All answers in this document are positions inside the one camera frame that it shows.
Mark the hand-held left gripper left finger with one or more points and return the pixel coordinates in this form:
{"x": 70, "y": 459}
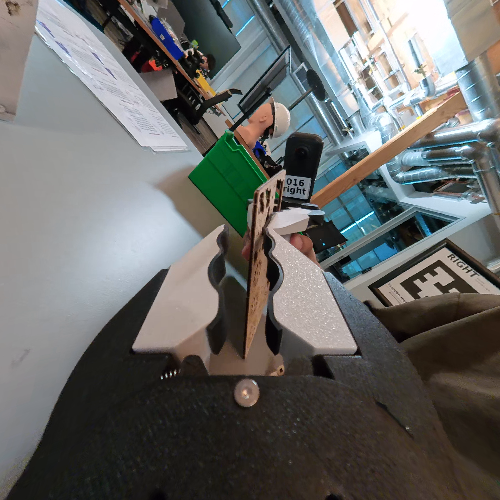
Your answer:
{"x": 175, "y": 308}

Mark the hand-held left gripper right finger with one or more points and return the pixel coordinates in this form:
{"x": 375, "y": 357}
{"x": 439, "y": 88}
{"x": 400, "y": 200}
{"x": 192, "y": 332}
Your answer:
{"x": 312, "y": 308}

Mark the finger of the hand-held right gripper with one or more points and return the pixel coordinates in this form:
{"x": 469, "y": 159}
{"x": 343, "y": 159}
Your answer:
{"x": 250, "y": 217}
{"x": 293, "y": 222}

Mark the laser-cut wooden sheet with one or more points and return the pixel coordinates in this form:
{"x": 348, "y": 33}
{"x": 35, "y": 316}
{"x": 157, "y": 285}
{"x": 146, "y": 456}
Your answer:
{"x": 257, "y": 273}

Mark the black monitor on arm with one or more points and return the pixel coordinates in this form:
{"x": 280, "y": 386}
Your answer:
{"x": 265, "y": 80}

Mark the grey desk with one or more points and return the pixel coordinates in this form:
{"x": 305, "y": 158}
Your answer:
{"x": 78, "y": 234}

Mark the person's right hand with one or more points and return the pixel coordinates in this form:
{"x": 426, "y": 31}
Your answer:
{"x": 304, "y": 246}

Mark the green plastic bin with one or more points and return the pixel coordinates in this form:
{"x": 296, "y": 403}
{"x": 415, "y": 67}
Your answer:
{"x": 222, "y": 179}

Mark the white hard hat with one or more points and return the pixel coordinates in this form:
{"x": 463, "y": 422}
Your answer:
{"x": 280, "y": 117}

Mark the mannequin head bust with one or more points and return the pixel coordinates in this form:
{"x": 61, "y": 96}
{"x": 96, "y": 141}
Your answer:
{"x": 254, "y": 125}

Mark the black round disc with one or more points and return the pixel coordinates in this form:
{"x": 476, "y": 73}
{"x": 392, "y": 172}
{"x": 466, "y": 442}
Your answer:
{"x": 316, "y": 84}

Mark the wooden beam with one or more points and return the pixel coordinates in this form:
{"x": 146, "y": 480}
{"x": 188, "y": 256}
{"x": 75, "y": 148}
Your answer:
{"x": 390, "y": 150}

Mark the black office chair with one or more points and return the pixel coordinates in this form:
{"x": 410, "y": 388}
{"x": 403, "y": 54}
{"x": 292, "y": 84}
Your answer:
{"x": 207, "y": 104}

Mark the yellow box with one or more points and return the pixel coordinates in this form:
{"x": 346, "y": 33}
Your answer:
{"x": 205, "y": 84}

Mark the framed marker poster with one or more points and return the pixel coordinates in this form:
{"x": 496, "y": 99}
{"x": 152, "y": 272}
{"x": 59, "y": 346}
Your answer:
{"x": 433, "y": 277}

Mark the silver pipe bundle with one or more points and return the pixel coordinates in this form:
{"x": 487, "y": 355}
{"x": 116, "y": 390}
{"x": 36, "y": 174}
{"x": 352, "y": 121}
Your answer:
{"x": 441, "y": 156}

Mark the large dark screen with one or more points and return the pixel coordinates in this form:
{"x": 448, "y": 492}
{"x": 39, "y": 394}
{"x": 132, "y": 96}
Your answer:
{"x": 211, "y": 31}

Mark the long wooden workbench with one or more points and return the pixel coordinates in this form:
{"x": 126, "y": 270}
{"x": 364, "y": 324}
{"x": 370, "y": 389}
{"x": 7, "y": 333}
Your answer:
{"x": 172, "y": 50}

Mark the olive green garment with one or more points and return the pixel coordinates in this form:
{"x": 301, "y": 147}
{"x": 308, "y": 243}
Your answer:
{"x": 461, "y": 414}

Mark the blue plastic bin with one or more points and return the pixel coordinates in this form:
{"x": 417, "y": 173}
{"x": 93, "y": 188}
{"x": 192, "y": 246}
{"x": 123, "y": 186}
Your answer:
{"x": 166, "y": 37}

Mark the printed paper sheet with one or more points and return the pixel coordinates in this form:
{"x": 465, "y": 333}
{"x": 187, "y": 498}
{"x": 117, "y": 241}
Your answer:
{"x": 113, "y": 78}

